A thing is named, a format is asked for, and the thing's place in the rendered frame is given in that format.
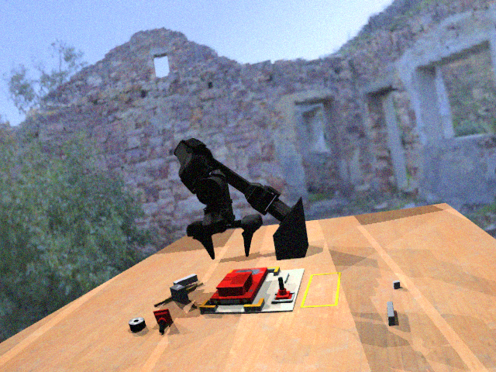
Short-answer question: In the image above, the black toy tyre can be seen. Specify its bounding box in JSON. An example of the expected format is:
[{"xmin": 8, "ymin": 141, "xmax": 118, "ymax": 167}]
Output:
[{"xmin": 128, "ymin": 317, "xmax": 146, "ymax": 332}]

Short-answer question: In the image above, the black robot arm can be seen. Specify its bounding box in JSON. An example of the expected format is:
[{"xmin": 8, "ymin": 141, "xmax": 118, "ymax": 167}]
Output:
[{"xmin": 174, "ymin": 138, "xmax": 294, "ymax": 236}]

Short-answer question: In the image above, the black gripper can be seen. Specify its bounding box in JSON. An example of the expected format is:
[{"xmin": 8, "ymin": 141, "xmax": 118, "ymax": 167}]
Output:
[{"xmin": 187, "ymin": 196, "xmax": 263, "ymax": 260}]

